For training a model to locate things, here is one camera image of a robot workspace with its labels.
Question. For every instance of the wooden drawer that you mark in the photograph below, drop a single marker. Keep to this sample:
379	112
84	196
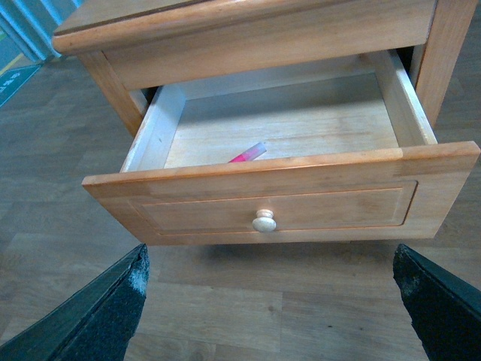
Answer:
350	156

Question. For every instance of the wooden nightstand cabinet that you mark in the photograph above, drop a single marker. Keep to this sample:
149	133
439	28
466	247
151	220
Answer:
128	46

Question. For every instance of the grey-green pleated curtain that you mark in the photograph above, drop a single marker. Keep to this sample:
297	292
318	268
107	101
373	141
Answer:
30	24

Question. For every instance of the blue floor sign sticker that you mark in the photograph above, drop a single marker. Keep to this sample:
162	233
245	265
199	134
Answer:
12	80

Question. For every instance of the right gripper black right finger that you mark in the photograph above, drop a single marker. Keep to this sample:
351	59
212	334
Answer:
444	309

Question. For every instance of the pink marker with white caps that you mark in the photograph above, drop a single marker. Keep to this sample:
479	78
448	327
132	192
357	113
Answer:
250	154

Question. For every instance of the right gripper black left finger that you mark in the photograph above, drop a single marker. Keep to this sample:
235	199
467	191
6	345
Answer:
96	323

